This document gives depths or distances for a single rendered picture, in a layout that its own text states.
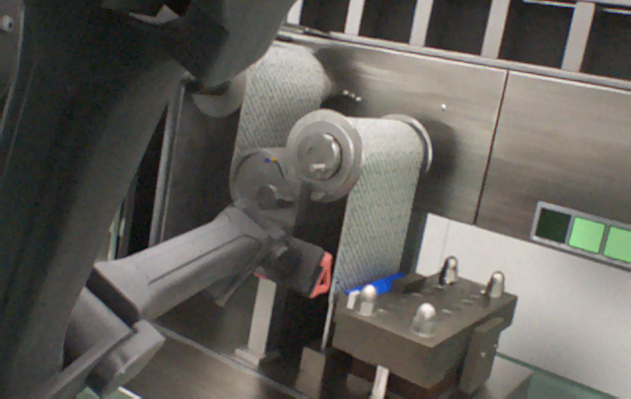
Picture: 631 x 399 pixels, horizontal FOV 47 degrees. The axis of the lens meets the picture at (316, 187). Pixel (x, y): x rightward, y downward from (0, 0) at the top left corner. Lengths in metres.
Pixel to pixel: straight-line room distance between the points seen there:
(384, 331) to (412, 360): 0.06
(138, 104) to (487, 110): 1.14
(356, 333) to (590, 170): 0.51
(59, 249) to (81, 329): 0.18
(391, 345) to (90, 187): 0.83
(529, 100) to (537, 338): 2.65
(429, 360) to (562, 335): 2.82
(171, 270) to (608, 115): 0.89
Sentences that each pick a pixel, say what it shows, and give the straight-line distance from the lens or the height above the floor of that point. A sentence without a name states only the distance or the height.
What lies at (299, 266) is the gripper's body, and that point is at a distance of 1.02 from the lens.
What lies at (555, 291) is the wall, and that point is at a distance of 3.84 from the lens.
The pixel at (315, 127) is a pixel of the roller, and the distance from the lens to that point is 1.17.
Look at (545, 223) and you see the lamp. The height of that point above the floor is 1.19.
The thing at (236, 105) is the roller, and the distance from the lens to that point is 1.29.
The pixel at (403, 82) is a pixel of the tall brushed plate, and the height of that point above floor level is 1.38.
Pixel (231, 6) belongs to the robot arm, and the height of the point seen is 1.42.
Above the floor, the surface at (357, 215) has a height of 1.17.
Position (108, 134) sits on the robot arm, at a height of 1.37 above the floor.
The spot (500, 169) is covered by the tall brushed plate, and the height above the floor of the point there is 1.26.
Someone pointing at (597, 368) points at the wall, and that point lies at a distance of 3.88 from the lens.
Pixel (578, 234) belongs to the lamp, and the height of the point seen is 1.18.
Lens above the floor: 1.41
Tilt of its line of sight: 10 degrees down
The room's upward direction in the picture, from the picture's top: 10 degrees clockwise
